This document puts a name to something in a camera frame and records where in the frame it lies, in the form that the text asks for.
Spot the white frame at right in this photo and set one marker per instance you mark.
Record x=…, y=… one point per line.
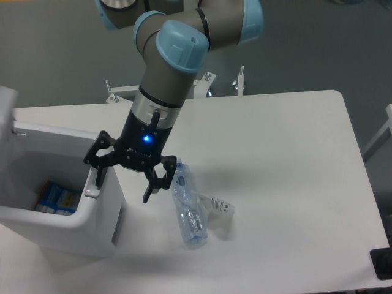
x=380, y=137

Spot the black clamp at table edge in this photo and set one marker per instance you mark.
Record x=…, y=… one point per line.
x=381, y=260

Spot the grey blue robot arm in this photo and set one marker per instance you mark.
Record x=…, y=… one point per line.
x=173, y=43

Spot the white plastic trash can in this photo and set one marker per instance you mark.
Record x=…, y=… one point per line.
x=33, y=154

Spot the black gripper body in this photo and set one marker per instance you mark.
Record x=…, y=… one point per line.
x=140, y=145

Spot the blue yellow box in bin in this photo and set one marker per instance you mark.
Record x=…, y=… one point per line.
x=57, y=199

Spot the white metal base frame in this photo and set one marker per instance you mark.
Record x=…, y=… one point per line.
x=200, y=88

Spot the clear plastic water bottle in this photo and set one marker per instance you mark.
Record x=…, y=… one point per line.
x=190, y=216

